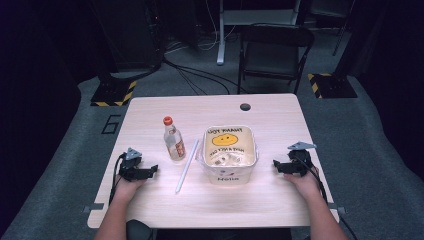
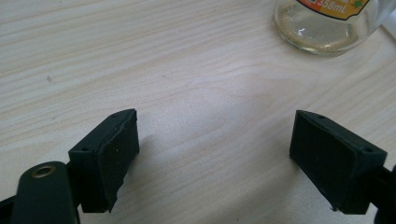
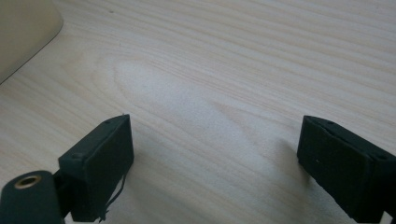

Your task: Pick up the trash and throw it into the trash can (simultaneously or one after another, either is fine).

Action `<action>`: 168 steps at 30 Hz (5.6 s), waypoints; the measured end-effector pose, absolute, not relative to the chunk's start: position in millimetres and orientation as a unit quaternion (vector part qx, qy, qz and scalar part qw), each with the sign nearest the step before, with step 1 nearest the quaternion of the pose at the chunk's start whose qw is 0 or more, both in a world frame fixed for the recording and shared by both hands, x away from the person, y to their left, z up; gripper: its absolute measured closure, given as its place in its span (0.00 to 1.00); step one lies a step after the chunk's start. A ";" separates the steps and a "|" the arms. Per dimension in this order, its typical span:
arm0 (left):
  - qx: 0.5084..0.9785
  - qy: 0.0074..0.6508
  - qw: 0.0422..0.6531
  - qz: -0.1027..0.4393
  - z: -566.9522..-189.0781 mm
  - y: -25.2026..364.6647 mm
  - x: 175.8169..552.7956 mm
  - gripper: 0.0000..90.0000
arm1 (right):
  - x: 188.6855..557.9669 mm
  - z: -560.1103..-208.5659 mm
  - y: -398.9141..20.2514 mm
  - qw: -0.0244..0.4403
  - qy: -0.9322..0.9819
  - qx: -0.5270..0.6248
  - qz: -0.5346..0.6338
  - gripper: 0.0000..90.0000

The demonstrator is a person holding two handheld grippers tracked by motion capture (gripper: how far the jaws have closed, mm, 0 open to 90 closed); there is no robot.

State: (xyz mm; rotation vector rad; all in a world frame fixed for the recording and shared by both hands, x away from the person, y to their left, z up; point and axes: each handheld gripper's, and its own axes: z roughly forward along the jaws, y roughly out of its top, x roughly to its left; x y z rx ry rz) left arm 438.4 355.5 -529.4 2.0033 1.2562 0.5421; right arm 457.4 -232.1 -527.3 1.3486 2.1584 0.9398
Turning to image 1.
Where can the dark cabinet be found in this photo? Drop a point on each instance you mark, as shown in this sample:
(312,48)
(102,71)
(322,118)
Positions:
(133,36)

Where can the person's left hand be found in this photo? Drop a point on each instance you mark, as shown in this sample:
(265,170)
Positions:
(129,187)

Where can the grey table clamp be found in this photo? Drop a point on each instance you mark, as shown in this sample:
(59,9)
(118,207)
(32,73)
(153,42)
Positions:
(338,209)
(93,208)

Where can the clear bottle with orange cap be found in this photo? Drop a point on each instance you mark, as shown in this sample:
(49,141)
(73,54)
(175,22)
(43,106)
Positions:
(174,143)

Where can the white bin with yellow face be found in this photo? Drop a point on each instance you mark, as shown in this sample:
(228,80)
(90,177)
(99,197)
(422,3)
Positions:
(230,173)

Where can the black striped-edge stand base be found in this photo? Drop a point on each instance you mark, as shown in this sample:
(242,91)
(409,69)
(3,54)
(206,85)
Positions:
(111,95)
(333,86)

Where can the white straw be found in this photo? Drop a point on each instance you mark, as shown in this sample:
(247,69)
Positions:
(187,165)

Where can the person's right hand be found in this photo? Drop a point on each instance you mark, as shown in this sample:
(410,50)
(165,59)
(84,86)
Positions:
(305,185)

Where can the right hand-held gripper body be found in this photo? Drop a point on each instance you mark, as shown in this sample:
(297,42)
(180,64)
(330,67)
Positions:
(298,162)

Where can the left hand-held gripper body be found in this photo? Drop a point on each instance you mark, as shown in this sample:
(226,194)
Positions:
(130,166)

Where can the black folding chair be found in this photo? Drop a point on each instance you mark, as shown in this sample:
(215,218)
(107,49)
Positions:
(275,55)

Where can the crumpled white wrapper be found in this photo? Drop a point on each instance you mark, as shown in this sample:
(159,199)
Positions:
(228,159)

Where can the white desk frame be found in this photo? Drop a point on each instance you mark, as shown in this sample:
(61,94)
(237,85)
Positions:
(220,40)

